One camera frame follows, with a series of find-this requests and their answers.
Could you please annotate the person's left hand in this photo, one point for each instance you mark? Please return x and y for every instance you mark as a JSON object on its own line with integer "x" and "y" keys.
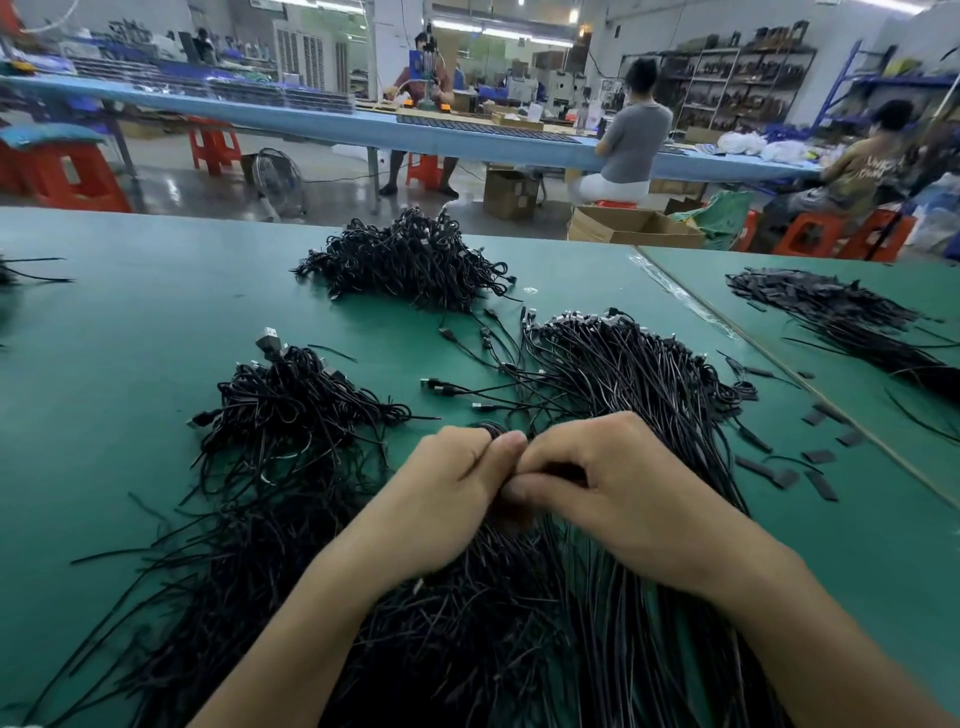
{"x": 435, "y": 503}

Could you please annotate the person's right hand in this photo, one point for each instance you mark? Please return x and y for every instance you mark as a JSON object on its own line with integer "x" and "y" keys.
{"x": 645, "y": 503}

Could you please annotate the person's left forearm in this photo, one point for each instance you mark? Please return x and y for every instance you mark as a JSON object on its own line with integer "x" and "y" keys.
{"x": 285, "y": 660}

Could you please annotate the scattered dark tie pieces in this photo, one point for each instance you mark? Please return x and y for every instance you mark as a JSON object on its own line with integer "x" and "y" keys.
{"x": 822, "y": 486}

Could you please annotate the open cardboard box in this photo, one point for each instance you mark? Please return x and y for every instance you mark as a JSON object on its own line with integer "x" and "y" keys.
{"x": 638, "y": 228}

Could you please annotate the green bag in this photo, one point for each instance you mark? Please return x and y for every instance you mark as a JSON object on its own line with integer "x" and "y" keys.
{"x": 720, "y": 221}

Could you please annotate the red plastic stool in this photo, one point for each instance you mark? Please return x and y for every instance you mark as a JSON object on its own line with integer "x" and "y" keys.
{"x": 818, "y": 237}
{"x": 8, "y": 165}
{"x": 213, "y": 147}
{"x": 425, "y": 173}

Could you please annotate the small cardboard box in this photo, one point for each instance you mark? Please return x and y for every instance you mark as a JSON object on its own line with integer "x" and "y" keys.
{"x": 512, "y": 195}

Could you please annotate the grey floor fan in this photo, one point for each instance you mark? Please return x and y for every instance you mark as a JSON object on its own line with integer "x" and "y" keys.
{"x": 276, "y": 185}

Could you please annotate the long blue workbench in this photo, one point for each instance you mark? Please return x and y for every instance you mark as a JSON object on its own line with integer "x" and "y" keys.
{"x": 383, "y": 132}

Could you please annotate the pile of white bags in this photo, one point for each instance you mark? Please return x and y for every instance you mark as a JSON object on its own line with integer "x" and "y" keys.
{"x": 765, "y": 147}

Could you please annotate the metal storage shelf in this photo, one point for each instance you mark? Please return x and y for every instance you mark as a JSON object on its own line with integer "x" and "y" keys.
{"x": 743, "y": 75}

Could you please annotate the white pillar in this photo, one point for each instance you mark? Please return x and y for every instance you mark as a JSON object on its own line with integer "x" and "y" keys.
{"x": 398, "y": 45}

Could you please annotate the blue metal rack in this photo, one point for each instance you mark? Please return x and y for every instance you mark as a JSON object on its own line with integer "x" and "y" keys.
{"x": 885, "y": 83}

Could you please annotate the red stool with blue seat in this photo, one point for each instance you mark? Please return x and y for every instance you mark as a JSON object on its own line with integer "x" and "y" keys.
{"x": 72, "y": 173}

